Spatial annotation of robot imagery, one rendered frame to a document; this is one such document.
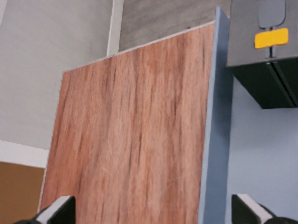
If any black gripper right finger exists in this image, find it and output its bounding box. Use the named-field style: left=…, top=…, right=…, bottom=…
left=231, top=194, right=298, bottom=224

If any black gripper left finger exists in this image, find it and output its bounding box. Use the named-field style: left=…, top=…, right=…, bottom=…
left=13, top=196, right=76, bottom=224

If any black tool case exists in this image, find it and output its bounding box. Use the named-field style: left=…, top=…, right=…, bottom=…
left=226, top=0, right=298, bottom=109

